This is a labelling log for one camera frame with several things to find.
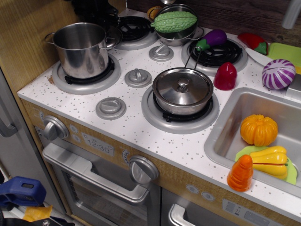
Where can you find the oven dial knob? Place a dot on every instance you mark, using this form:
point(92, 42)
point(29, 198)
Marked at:
point(54, 128)
point(142, 170)

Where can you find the grey toy sink basin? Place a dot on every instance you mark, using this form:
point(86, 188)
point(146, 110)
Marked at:
point(224, 141)

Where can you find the light green toy plate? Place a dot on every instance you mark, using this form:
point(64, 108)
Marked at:
point(291, 170)

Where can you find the orange toy carrot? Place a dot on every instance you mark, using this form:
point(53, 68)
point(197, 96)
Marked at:
point(240, 176)

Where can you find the tall steel stock pot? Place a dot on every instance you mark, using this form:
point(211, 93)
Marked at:
point(81, 48)

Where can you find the grey faucet pipe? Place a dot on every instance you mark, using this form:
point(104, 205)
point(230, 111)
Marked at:
point(291, 15)

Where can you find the grey fridge door handle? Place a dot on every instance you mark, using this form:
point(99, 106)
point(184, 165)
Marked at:
point(7, 122)

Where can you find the grey dishwasher door handle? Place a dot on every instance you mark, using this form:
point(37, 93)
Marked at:
point(176, 216)

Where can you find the right oven dial knob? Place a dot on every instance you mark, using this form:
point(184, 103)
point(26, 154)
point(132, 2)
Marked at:
point(142, 170)

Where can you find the grey stove knob back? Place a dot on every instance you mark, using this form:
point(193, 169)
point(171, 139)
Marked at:
point(161, 53)

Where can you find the left oven dial knob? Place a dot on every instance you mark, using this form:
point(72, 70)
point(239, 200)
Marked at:
point(54, 128)

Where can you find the purple white toy onion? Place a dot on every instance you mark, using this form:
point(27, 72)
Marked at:
point(278, 74)

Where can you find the green toy bitter gourd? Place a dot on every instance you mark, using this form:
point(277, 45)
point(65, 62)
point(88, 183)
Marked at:
point(175, 21)

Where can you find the steel bowl pot at back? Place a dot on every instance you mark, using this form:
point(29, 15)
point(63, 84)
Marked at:
point(180, 38)

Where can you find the yellow paper scrap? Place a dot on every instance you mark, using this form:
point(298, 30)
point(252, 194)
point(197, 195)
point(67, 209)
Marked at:
point(37, 213)

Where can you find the grey stove knob middle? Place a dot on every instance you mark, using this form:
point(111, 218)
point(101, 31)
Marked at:
point(138, 78)

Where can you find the front left burner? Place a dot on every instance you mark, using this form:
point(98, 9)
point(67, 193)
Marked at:
point(91, 86)

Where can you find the grey stove knob front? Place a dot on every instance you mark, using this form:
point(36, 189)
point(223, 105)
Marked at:
point(110, 108)

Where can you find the white toy knife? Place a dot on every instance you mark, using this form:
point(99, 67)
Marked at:
point(258, 57)

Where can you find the green toy cutting board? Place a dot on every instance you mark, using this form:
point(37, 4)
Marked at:
point(287, 52)

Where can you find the red toy pepper half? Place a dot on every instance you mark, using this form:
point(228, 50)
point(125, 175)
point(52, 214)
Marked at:
point(226, 77)

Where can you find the orange toy pumpkin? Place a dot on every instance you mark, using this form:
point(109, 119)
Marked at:
point(258, 130)

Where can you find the steel pot lid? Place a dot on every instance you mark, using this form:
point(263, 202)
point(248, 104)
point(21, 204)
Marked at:
point(113, 37)

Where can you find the front right burner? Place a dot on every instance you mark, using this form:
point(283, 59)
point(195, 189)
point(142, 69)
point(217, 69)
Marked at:
point(154, 115)

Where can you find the yellow toy banana bunch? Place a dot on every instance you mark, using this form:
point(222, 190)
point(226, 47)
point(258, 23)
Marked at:
point(271, 160)

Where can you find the small steel pan lid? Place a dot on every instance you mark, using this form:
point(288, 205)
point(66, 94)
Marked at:
point(181, 87)

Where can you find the purple toy eggplant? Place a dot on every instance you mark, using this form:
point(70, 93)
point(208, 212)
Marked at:
point(213, 38)

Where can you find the oven clock display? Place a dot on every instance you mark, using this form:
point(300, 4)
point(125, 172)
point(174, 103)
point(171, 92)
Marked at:
point(98, 144)

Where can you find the back left burner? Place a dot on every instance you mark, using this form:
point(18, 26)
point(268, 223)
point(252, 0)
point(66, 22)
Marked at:
point(137, 33)

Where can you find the blue clamp tool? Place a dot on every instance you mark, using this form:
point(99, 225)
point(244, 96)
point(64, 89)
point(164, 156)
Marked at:
point(22, 192)

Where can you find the yellow toy fruit at back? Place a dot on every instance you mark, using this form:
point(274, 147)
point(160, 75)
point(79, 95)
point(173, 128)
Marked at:
point(153, 11)

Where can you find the grey oven door handle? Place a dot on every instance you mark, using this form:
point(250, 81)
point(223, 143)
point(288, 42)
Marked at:
point(82, 168)

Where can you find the steel saucepan with lid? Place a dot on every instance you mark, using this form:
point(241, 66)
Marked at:
point(182, 110)

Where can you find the red toy chili pepper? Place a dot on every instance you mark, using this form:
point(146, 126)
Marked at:
point(254, 42)

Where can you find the grey stove knob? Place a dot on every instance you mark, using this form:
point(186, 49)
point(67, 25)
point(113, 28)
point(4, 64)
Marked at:
point(110, 108)
point(161, 53)
point(138, 78)

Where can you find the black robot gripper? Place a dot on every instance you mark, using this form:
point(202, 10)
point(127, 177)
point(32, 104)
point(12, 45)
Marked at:
point(99, 12)

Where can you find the burner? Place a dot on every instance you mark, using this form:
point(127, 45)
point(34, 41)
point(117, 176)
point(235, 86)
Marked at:
point(137, 33)
point(91, 86)
point(209, 61)
point(154, 115)

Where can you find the back right burner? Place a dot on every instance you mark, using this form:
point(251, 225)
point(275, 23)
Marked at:
point(209, 61)

